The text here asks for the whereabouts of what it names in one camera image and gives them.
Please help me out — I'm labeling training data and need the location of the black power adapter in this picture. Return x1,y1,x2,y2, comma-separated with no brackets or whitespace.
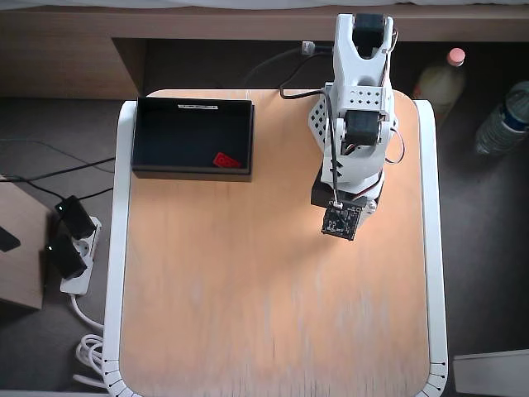
54,195,97,240
44,234,88,280

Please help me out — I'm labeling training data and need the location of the black power cable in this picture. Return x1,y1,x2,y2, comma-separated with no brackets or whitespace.
279,45,335,101

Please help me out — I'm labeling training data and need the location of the black flat device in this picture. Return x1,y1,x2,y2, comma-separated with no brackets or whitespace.
0,226,21,254

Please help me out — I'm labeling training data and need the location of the white power strip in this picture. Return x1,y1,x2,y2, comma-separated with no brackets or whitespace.
60,214,102,296

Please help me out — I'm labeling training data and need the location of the yellow bottle pink cap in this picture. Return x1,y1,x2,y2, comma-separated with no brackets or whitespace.
412,47,469,122

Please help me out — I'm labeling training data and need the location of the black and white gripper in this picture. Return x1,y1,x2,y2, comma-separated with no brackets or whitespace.
310,171,386,227

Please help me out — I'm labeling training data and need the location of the black wrist camera board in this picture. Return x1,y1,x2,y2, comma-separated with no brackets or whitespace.
321,204,365,242

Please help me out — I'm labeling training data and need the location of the brown wooden furniture frame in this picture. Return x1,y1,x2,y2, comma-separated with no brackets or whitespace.
0,7,529,100

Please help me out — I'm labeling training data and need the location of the white power strip cord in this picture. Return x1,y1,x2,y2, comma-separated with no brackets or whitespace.
69,291,110,390

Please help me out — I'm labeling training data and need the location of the red lego brick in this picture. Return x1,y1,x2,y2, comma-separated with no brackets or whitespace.
212,151,242,170

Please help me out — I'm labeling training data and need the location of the brown cardboard box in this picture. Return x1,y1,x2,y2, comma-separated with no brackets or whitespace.
0,175,53,311

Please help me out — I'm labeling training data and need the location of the clear plastic water bottle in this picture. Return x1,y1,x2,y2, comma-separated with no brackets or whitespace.
474,80,529,156

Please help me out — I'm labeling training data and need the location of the black rectangular bin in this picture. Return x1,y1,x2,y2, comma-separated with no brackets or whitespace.
131,97,255,184

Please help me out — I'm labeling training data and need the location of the black camera cable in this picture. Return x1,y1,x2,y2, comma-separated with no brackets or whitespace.
322,89,345,208

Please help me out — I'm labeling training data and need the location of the black floor cable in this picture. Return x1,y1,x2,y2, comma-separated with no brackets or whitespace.
0,156,117,199

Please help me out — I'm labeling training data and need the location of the grey flat box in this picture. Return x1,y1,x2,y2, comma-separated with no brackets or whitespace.
451,349,529,397

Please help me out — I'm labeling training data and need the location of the black usb cable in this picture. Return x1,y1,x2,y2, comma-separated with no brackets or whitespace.
245,41,317,84

